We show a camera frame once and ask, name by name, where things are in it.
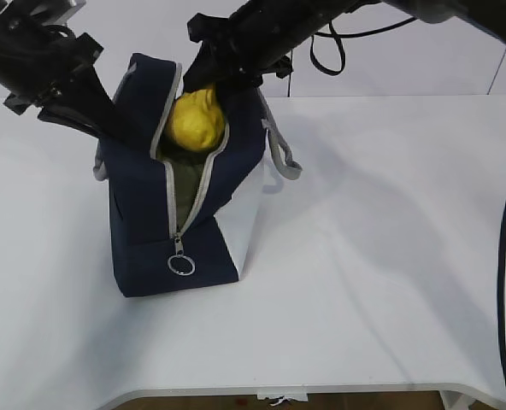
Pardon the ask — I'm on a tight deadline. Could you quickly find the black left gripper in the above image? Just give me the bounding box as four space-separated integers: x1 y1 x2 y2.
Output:
3 32 141 145

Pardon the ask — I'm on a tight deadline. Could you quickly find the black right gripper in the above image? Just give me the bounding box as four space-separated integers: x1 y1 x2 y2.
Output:
180 0 295 93

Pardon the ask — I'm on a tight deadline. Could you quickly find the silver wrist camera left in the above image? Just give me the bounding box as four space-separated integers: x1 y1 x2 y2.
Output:
36 0 86 21

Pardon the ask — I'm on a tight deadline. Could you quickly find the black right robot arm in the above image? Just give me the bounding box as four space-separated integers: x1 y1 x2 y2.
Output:
184 1 506 92

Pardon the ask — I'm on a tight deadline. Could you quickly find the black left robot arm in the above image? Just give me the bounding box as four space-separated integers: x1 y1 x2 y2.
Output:
0 1 139 149

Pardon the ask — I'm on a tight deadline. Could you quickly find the navy and white lunch bag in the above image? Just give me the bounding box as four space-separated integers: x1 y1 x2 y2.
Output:
93 53 302 297

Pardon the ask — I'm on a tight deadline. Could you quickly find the yellow pear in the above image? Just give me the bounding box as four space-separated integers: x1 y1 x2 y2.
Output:
164 85 226 153

